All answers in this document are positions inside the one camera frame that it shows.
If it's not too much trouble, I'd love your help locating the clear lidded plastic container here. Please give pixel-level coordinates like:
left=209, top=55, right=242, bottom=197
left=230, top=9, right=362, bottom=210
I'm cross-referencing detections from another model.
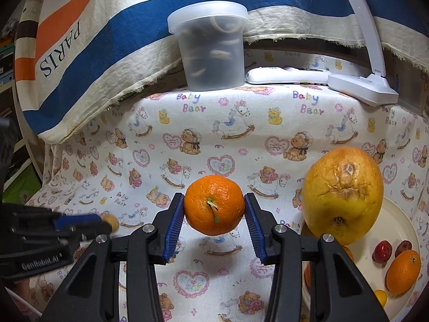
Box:
left=168, top=2, right=249, bottom=91

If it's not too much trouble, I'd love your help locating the tangerine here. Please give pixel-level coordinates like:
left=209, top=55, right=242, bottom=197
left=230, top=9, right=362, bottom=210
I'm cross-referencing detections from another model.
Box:
left=303, top=246, right=355, bottom=289
left=184, top=175, right=246, bottom=236

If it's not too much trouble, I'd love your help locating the white desk lamp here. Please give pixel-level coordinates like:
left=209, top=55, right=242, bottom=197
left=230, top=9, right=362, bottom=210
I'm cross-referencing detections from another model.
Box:
left=328, top=0, right=399, bottom=106

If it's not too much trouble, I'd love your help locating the rough-skinned orange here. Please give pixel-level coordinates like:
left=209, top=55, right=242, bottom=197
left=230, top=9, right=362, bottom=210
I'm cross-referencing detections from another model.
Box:
left=385, top=250, right=421, bottom=295

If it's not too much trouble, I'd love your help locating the storage shelf with boxes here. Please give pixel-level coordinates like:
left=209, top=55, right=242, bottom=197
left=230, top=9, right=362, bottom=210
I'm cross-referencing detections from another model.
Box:
left=0, top=17, right=21, bottom=135

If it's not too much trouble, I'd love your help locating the brown longan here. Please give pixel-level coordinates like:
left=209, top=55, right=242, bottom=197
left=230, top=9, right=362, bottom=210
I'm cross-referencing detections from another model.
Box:
left=102, top=213, right=120, bottom=233

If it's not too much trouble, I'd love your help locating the large yellow apple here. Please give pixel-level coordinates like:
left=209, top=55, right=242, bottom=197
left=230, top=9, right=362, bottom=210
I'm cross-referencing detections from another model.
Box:
left=302, top=147, right=383, bottom=246

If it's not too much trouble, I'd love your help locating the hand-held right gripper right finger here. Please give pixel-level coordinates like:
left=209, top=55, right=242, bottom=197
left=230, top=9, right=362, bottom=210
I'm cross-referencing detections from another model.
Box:
left=243, top=193, right=391, bottom=322

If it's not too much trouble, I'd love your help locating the red jujube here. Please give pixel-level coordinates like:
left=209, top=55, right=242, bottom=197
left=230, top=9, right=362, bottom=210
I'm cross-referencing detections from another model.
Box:
left=394, top=240, right=413, bottom=258
left=373, top=240, right=393, bottom=264

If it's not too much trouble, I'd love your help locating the yellow cherry tomato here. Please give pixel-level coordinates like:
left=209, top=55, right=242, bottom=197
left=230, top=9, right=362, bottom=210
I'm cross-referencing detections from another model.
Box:
left=373, top=289, right=388, bottom=309

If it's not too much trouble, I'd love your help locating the striped blanket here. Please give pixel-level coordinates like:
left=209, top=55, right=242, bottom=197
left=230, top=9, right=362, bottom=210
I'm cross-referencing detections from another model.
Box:
left=15, top=0, right=429, bottom=145

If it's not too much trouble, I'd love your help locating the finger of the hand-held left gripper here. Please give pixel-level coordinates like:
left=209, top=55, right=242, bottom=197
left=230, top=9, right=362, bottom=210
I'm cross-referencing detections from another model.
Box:
left=54, top=223, right=113, bottom=245
left=50, top=213, right=104, bottom=230

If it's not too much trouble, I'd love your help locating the white remote control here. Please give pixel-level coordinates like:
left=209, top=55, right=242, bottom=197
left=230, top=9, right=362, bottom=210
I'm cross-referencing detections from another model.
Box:
left=246, top=67, right=332, bottom=85

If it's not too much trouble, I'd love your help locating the cream round plate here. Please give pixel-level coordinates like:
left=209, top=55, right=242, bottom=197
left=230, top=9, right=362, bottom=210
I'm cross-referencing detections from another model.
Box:
left=298, top=196, right=421, bottom=319

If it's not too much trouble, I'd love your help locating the white cable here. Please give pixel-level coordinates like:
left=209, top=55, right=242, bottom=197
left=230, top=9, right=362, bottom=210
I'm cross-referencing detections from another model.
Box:
left=5, top=290, right=44, bottom=317

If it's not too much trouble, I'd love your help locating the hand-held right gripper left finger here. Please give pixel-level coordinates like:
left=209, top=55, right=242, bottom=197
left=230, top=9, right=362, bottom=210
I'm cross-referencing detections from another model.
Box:
left=43, top=193, right=186, bottom=322

